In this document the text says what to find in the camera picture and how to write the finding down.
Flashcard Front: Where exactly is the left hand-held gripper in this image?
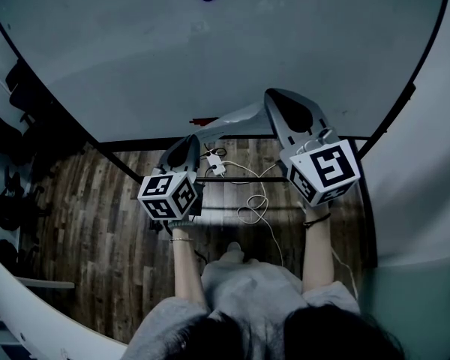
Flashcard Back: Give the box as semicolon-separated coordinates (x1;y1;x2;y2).
136;134;204;222

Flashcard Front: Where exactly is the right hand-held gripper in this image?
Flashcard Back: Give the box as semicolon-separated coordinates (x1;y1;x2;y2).
263;88;362;208

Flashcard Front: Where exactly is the large black-framed whiteboard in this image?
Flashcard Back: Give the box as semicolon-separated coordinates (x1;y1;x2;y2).
0;0;450;153

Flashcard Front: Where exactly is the person's right forearm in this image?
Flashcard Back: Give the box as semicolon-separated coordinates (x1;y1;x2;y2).
301;199;337;296

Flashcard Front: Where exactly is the person's left forearm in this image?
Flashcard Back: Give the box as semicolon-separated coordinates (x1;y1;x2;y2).
169;219;208;309

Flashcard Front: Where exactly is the white power strip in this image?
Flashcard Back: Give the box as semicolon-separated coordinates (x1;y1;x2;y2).
205;154;227;177

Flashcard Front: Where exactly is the green beaded wrist band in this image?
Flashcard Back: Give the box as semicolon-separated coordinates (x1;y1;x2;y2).
167;219;197;230

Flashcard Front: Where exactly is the black metal stand crossbar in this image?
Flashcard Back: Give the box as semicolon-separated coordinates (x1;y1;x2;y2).
110;175;362;186

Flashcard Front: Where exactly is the person's beige shoe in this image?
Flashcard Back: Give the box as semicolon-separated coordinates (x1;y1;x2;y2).
224;241;245;265

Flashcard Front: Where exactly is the person's grey shirt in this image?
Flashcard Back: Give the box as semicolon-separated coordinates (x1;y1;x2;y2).
120;257;362;360

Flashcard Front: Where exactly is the black office chair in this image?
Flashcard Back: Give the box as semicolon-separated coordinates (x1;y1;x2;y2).
4;58;67;134
0;111;37;168
0;166;53;236

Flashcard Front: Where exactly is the curved white desk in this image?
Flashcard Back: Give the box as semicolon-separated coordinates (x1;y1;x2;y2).
0;245;129;360

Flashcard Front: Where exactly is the black cable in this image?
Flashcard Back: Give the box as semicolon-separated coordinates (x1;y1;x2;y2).
201;146;228;174

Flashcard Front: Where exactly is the long white looped cable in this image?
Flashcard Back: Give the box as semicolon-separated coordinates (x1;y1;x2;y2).
223;160;286;268

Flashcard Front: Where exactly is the black wrist hair tie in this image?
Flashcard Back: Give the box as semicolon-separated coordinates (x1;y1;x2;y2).
302;211;333;229

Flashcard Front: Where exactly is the thin white gripper cable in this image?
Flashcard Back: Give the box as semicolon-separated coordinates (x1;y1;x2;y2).
328;245;359;298

